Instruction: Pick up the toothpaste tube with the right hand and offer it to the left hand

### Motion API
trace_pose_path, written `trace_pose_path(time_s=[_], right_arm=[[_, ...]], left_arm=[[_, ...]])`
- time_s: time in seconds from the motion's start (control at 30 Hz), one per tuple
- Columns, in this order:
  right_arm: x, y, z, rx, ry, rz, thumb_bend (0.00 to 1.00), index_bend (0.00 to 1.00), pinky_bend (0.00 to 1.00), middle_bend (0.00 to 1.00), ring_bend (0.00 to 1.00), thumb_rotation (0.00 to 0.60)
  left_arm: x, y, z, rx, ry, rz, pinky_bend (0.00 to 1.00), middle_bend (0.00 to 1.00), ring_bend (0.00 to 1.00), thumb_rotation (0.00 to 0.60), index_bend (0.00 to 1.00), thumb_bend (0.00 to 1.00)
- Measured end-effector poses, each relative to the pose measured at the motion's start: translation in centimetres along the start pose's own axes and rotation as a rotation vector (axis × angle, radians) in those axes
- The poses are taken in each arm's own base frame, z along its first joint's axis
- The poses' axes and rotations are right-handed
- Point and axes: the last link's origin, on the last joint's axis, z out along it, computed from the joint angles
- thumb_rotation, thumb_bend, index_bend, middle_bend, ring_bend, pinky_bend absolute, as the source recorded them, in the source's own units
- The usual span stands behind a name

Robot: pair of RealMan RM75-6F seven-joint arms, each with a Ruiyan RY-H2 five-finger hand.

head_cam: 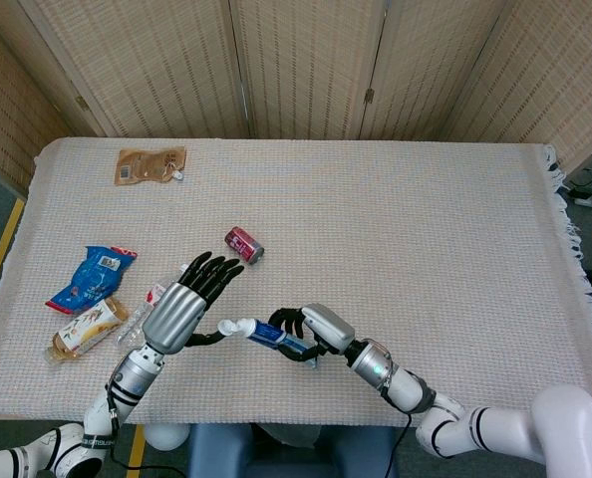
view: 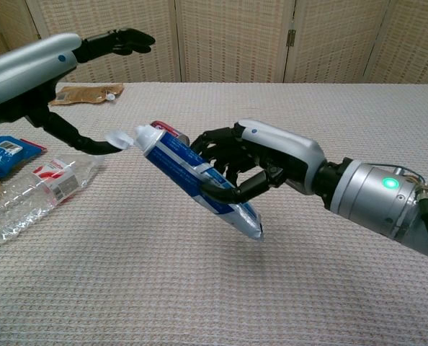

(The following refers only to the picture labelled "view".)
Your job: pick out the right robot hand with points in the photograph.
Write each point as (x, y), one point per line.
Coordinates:
(271, 155)

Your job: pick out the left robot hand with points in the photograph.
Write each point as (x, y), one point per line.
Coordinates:
(30, 68)

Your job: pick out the blue white toothpaste tube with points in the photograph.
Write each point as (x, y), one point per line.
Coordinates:
(185, 162)

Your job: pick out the brown spouted pouch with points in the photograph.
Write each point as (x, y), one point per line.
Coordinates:
(86, 93)

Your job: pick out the blue snack packet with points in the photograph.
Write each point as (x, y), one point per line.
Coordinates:
(5, 153)

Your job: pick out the red soda can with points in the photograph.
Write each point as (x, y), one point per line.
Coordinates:
(172, 129)

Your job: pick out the woven folding screen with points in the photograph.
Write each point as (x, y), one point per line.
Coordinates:
(235, 39)

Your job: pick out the clear plastic water bottle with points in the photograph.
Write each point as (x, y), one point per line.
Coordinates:
(41, 191)

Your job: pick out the beige waffle tablecloth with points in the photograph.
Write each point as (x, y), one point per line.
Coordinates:
(235, 295)

